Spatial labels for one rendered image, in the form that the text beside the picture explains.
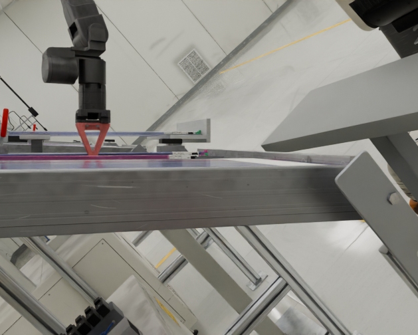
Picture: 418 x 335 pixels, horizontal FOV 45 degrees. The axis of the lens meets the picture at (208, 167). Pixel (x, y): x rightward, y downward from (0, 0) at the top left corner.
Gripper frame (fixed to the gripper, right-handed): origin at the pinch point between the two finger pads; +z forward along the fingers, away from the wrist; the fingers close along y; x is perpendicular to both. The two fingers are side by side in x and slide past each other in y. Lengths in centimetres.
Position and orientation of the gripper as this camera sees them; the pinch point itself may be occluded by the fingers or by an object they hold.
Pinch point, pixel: (92, 153)
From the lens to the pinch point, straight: 109.2
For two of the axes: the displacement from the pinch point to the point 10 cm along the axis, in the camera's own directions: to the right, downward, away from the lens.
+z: -0.1, 10.0, 0.6
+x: 9.6, -0.1, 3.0
